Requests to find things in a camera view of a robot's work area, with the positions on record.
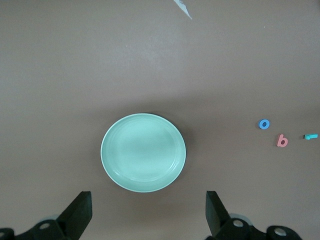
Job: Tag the teal foam letter l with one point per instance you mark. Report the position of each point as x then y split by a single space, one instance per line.
311 136

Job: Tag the white torn paper scrap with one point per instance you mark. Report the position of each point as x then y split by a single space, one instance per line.
184 8

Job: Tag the brown table cover sheet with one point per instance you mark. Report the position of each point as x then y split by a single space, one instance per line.
62 75

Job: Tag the pink foam letter b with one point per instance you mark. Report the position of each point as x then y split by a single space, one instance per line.
279 141

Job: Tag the blue foam letter o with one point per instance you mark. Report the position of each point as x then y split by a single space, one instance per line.
260 126

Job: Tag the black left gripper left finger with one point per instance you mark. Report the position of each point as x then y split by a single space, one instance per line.
72 220

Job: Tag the pale green round plate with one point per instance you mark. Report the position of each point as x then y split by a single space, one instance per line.
143 152

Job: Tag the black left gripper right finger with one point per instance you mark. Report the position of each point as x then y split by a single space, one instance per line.
217 220

